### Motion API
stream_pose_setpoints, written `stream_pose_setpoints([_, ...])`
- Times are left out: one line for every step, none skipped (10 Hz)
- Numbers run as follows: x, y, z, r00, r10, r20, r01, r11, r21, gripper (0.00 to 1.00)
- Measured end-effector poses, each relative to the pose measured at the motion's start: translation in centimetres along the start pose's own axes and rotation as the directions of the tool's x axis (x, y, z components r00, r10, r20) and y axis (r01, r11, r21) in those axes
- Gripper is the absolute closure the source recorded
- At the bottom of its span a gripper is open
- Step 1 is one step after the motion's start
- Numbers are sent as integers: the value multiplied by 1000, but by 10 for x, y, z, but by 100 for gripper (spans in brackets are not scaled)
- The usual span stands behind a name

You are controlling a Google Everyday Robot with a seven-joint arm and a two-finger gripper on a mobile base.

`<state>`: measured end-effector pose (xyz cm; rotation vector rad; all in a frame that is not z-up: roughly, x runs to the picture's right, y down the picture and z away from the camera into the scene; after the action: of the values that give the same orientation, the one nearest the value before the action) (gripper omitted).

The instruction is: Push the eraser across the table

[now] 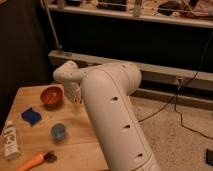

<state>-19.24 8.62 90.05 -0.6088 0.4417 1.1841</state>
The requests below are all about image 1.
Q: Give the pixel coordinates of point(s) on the white baseboard beam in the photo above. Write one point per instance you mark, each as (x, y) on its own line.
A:
(155, 73)

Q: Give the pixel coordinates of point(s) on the white glue bottle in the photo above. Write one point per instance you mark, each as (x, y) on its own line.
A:
(11, 147)

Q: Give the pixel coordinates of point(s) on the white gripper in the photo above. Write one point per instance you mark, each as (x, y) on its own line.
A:
(72, 91)

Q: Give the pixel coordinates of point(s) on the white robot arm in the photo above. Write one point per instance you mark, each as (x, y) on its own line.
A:
(104, 90)

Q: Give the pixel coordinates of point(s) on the black box on floor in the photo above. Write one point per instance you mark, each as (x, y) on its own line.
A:
(209, 157)

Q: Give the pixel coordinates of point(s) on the small blue cup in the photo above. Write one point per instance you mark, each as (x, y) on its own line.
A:
(58, 132)

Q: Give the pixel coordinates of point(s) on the orange handled brush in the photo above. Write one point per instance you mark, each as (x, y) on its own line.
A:
(38, 159)

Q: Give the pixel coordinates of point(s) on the white shelf rail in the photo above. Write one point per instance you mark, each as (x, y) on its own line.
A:
(130, 16)

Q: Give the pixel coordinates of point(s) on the blue eraser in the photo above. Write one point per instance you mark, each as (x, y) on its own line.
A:
(31, 116)

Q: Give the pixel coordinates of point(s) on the orange bowl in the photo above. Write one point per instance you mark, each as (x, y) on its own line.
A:
(51, 96)

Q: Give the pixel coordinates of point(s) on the grey metal pole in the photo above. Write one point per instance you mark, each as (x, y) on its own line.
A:
(58, 45)

